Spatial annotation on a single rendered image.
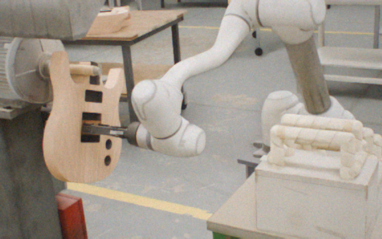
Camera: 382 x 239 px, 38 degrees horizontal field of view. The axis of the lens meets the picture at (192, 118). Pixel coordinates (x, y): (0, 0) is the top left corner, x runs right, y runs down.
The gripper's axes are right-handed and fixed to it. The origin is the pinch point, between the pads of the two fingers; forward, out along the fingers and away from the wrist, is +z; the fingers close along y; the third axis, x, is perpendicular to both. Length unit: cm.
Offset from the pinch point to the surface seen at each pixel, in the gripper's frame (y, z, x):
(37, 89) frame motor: -6.6, 19.2, 10.9
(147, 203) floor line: 152, 74, -54
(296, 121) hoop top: -11, -73, 9
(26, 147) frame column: 6.6, 35.1, -11.0
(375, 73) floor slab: 455, 6, 62
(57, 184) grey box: 29, 39, -27
